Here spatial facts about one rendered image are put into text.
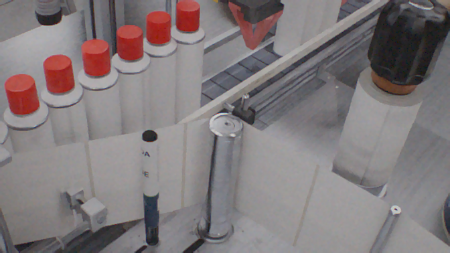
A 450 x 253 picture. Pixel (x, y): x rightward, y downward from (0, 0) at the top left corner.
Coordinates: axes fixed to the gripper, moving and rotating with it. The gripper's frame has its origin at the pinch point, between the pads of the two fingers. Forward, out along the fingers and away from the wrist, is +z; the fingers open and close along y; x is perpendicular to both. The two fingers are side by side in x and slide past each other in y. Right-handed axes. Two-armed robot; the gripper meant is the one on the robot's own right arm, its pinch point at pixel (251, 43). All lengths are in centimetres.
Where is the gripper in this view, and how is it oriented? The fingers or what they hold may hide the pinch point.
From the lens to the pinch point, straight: 77.7
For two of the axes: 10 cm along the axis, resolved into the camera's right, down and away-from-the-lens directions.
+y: 6.6, -4.6, 5.9
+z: -0.8, 7.4, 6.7
